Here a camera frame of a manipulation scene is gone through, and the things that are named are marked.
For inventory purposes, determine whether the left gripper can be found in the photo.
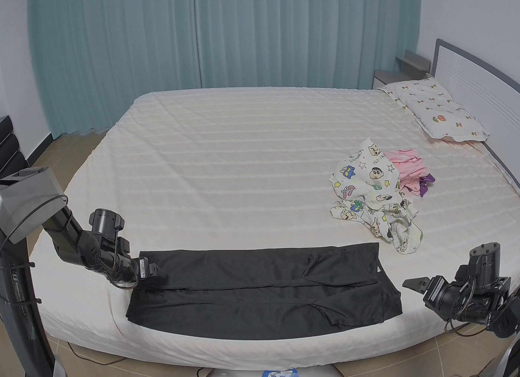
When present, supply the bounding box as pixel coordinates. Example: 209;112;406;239
110;257;167;286

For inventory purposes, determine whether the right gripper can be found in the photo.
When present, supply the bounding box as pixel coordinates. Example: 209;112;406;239
402;276;468;321

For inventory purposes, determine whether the black T-shirt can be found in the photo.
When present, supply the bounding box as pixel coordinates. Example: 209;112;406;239
125;242;404;337

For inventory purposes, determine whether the bed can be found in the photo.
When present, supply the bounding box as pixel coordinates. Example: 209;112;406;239
30;38;520;370

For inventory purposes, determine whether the purple garment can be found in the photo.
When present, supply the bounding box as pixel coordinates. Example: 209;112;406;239
418;174;436;198

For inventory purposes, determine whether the white printed pyjama top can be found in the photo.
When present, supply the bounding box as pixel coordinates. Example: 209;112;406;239
328;136;424;255

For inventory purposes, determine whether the pink garment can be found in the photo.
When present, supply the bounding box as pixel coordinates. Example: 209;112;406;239
384;149;430;193

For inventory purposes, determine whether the white printed pillow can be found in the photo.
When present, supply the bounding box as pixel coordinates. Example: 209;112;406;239
378;79;489;142

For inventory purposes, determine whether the black chest of drawers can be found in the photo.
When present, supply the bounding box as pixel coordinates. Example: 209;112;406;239
0;114;28;177

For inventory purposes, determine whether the grey bedside table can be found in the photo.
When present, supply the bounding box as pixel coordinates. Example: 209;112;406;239
373;50;432;88

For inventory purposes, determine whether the black cable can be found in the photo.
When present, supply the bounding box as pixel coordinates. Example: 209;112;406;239
3;194;68;247
444;314;488;336
66;341;118;366
103;268;139;290

